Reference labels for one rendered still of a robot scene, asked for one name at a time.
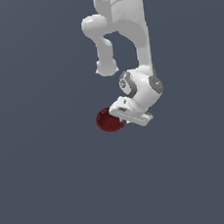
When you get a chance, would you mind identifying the dark red bowl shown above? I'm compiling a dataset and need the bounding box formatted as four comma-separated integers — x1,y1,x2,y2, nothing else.
94,105,128,134

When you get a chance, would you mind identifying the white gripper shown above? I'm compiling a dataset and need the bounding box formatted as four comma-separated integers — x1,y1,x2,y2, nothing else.
108,93,155,131

